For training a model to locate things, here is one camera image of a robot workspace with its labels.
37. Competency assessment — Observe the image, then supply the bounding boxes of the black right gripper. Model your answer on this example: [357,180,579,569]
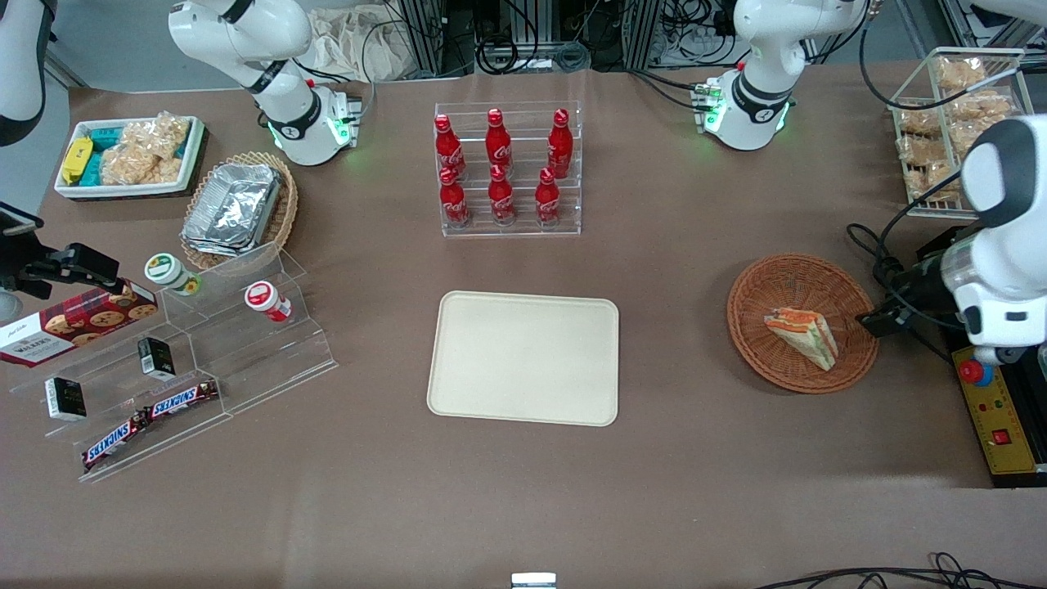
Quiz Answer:
[0,241,123,300]

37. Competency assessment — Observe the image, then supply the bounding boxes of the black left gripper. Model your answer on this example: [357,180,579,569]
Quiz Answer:
[856,250,955,339]

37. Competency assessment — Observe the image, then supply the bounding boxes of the triangle sandwich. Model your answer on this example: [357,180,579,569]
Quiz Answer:
[764,307,839,373]

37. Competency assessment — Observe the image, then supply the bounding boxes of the round brown wicker basket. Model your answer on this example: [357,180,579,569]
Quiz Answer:
[726,253,881,395]

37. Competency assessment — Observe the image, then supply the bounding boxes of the oval tan wicker basket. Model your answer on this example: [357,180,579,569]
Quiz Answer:
[179,151,300,272]

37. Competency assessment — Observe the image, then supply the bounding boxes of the beige rectangular tray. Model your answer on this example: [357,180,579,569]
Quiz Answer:
[426,290,621,428]

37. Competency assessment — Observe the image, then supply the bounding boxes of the red tartan cookie box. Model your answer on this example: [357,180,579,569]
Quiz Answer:
[0,280,160,369]

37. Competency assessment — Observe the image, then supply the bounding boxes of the green lid white cup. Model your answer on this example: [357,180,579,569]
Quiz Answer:
[145,253,203,297]

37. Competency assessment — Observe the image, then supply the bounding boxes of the white rectangular snack bin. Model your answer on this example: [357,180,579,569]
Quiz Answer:
[54,115,205,200]

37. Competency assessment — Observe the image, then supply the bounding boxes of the clear rice cracker bag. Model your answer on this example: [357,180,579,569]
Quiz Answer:
[951,88,1017,125]
[936,56,988,92]
[898,109,943,137]
[101,144,186,186]
[898,135,962,202]
[123,112,191,161]

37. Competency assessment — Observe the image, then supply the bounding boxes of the yellow snack packet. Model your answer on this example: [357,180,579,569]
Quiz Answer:
[61,137,94,186]

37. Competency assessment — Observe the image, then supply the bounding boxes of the small black box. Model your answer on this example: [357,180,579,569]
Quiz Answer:
[44,376,88,423]
[137,336,177,382]

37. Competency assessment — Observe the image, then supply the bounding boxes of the aluminium foil container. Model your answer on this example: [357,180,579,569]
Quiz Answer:
[183,162,284,248]
[181,232,275,259]

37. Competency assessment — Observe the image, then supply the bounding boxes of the yellow panel control box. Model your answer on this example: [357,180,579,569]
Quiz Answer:
[949,344,1047,490]

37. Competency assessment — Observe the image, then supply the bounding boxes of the brown Snickers bar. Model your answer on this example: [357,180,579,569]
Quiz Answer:
[146,380,221,420]
[81,411,151,472]

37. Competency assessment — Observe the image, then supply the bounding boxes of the red lid white cup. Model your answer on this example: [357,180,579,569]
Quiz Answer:
[245,281,293,323]

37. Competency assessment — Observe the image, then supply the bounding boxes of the clear acrylic stepped display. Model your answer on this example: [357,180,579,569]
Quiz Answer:
[8,241,339,484]

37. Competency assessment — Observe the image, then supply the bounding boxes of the red cola bottle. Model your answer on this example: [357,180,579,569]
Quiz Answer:
[547,109,574,180]
[534,168,563,227]
[488,164,518,227]
[485,108,515,173]
[439,167,472,229]
[434,114,468,182]

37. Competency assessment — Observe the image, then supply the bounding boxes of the clear acrylic bottle rack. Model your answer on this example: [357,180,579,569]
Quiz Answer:
[434,101,583,238]

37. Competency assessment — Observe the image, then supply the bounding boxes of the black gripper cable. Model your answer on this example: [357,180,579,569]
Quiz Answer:
[846,191,995,330]

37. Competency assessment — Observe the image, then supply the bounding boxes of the white wire basket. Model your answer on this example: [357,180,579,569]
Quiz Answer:
[888,47,1028,221]

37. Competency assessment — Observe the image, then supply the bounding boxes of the black cable bundle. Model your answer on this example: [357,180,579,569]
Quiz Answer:
[751,551,1047,589]

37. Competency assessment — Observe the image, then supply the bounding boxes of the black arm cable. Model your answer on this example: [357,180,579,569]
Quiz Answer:
[857,0,1033,112]

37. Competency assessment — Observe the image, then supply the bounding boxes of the black base cables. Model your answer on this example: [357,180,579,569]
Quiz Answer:
[291,15,393,125]
[628,69,714,113]

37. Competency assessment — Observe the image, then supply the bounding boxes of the aluminium frame post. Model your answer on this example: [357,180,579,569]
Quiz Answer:
[399,0,447,79]
[625,0,664,71]

